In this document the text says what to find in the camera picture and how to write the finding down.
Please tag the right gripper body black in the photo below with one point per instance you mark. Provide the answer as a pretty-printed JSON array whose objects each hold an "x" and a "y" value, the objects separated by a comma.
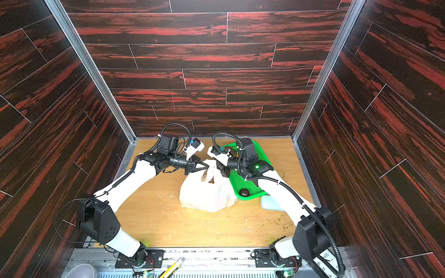
[{"x": 225, "y": 167}]

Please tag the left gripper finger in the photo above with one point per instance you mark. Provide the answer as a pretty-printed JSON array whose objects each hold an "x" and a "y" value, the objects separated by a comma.
[
  {"x": 198, "y": 161},
  {"x": 197, "y": 169}
]

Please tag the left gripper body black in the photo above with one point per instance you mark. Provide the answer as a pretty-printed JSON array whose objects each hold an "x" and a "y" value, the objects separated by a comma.
[{"x": 189, "y": 164}]

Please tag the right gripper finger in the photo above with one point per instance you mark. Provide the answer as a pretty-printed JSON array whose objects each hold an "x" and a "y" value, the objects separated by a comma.
[
  {"x": 225, "y": 172},
  {"x": 220, "y": 166}
]

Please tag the white plastic bag orange print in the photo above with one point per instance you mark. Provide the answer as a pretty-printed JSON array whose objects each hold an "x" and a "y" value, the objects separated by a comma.
[{"x": 207, "y": 190}]

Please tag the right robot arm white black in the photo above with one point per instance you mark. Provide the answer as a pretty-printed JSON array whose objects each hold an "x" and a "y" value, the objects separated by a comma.
[{"x": 312, "y": 240}]

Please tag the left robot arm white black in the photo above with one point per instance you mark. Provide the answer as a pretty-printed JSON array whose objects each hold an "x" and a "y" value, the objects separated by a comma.
[{"x": 96, "y": 213}]

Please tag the green plastic basket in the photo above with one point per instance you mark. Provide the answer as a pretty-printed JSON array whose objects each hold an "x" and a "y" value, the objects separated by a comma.
[{"x": 238, "y": 182}]

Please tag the purple passion fruit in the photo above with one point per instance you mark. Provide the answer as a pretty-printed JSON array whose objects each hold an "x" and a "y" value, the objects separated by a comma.
[{"x": 230, "y": 150}]

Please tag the dark purple fruit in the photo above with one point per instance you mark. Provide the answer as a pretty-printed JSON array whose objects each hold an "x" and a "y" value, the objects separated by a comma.
[{"x": 244, "y": 192}]

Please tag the pale blue object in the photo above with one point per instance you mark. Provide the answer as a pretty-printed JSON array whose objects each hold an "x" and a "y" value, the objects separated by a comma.
[{"x": 267, "y": 202}]

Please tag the yellow utility knife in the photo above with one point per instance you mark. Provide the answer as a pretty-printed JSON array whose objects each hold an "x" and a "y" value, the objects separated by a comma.
[{"x": 172, "y": 269}]

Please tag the black white clock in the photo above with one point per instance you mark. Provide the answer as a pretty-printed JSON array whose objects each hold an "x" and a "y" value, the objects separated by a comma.
[{"x": 329, "y": 264}]

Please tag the white bowl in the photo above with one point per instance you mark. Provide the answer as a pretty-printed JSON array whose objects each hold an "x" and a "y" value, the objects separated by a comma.
[{"x": 83, "y": 271}]

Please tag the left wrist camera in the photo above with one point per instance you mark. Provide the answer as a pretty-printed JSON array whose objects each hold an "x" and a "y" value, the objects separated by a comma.
[{"x": 195, "y": 146}]

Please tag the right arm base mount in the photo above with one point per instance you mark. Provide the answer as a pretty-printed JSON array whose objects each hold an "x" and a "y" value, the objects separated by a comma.
[{"x": 268, "y": 258}]

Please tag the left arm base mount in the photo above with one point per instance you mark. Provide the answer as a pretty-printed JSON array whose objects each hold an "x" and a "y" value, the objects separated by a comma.
[{"x": 147, "y": 259}]

